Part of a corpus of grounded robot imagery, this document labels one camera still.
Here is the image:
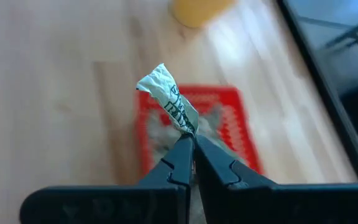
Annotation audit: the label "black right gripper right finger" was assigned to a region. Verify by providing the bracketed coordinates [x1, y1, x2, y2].
[195, 134, 277, 224]

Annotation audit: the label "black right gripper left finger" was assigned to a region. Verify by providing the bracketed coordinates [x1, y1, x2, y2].
[139, 134, 195, 224]

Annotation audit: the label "packets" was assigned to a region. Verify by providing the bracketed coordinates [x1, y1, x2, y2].
[149, 114, 183, 159]

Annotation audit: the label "green stevia sweetener packet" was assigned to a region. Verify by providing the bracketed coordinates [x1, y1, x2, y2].
[197, 105, 226, 138]

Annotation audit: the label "white candy packet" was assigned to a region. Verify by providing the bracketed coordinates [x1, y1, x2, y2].
[135, 63, 200, 138]

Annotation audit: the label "red slotted plastic basket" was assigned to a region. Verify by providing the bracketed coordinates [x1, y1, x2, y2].
[134, 85, 265, 178]

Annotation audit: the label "orange translucent plastic cup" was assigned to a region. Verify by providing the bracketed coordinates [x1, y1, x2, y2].
[168, 0, 238, 29]

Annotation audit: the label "black aluminium table frame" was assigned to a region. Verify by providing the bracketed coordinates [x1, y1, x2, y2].
[274, 0, 358, 184]

